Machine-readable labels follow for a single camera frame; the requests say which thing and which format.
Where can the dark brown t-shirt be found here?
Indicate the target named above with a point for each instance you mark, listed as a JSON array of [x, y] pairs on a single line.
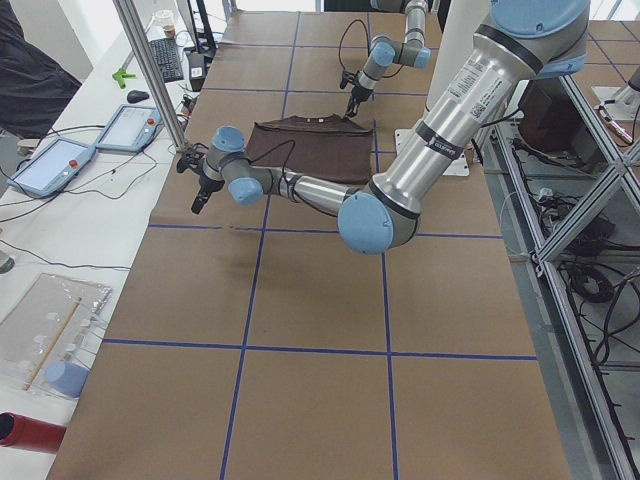
[[331, 148]]

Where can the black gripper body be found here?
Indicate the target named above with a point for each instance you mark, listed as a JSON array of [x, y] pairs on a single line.
[[356, 96], [205, 186]]

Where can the blue plastic cup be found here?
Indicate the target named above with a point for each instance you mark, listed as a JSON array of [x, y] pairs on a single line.
[[67, 378]]

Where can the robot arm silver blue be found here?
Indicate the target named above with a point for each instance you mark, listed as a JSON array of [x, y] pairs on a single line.
[[384, 51], [516, 41]]

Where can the teach pendant far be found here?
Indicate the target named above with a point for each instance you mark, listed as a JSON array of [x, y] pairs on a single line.
[[130, 129]]

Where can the clear plastic bag sheet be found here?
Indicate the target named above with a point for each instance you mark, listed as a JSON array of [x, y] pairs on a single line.
[[58, 319]]

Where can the aluminium frame rail structure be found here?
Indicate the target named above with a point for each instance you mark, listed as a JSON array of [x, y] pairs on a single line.
[[566, 158]]

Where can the teach pendant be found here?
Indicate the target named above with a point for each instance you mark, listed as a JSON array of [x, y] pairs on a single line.
[[53, 168], [130, 129]]

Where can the black keyboard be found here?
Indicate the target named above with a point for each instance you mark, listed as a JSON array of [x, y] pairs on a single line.
[[167, 57]]

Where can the red cylinder bottle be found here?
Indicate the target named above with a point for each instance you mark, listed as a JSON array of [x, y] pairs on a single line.
[[26, 433]]

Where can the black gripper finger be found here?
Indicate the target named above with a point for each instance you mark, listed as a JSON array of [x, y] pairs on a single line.
[[200, 200], [352, 108]]

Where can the black computer mouse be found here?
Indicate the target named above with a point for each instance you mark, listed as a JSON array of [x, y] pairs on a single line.
[[136, 96]]

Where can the teach pendant near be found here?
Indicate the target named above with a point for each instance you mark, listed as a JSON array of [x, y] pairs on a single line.
[[53, 168]]

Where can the aluminium frame post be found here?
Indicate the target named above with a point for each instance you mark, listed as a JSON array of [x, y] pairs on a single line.
[[137, 38]]

